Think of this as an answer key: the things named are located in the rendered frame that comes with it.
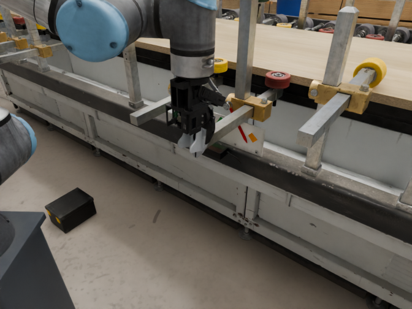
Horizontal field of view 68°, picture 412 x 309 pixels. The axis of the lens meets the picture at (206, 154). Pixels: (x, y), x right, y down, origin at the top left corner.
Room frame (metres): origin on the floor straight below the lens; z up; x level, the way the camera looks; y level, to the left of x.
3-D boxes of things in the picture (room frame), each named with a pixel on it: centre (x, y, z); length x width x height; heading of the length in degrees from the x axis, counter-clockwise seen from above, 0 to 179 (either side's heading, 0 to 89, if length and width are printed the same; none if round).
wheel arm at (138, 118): (0.97, 0.08, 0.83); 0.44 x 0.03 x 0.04; 143
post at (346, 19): (0.72, -0.31, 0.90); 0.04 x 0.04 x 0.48; 53
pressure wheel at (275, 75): (0.97, -0.24, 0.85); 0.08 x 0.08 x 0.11
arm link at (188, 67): (0.62, 0.02, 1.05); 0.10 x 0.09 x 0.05; 52
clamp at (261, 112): (0.86, -0.13, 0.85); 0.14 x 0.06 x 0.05; 53
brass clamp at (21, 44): (1.77, 1.06, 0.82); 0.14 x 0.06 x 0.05; 53
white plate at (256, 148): (0.87, -0.07, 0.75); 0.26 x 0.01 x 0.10; 53
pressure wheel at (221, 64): (1.12, -0.04, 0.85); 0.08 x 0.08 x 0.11
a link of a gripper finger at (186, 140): (0.62, 0.05, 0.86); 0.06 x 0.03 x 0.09; 142
